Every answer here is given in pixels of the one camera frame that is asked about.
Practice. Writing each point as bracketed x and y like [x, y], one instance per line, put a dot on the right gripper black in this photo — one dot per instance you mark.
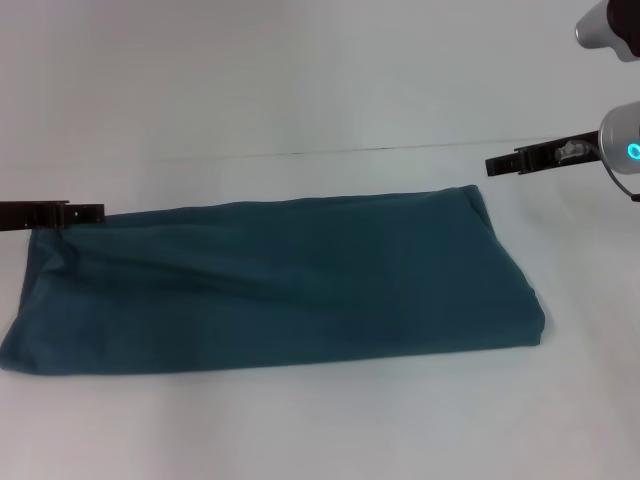
[565, 152]

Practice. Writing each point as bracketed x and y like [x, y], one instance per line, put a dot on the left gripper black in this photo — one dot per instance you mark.
[27, 215]

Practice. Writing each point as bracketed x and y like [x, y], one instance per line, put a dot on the teal blue t-shirt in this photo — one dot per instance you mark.
[260, 290]

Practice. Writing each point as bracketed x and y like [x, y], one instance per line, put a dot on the right robot arm silver black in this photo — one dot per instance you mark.
[620, 135]

